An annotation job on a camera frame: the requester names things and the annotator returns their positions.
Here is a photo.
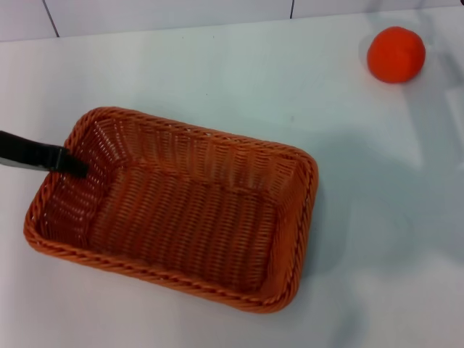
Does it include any orange woven rectangular basket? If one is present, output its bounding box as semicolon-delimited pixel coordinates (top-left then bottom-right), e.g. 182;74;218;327
24;106;320;315

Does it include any orange round ball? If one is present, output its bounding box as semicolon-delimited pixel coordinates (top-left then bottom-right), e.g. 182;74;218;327
366;25;426;85

